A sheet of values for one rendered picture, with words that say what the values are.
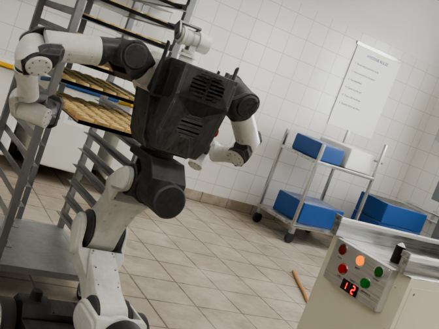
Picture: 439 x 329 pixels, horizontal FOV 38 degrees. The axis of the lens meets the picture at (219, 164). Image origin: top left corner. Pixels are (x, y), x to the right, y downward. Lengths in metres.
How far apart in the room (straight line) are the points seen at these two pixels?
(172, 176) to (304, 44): 4.41
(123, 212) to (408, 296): 1.01
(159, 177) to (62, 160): 2.93
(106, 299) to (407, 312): 0.99
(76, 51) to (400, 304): 1.21
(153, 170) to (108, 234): 0.44
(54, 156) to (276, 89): 2.38
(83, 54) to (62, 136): 2.93
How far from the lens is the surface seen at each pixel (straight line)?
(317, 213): 6.07
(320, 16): 6.43
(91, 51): 2.00
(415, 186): 7.42
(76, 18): 2.65
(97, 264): 2.36
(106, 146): 3.15
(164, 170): 2.07
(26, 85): 2.06
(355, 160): 6.13
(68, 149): 4.93
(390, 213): 6.51
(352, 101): 6.80
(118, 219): 2.34
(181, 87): 1.97
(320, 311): 2.19
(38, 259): 3.02
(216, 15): 5.88
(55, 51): 1.95
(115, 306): 2.26
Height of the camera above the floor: 1.19
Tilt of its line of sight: 7 degrees down
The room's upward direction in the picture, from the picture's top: 20 degrees clockwise
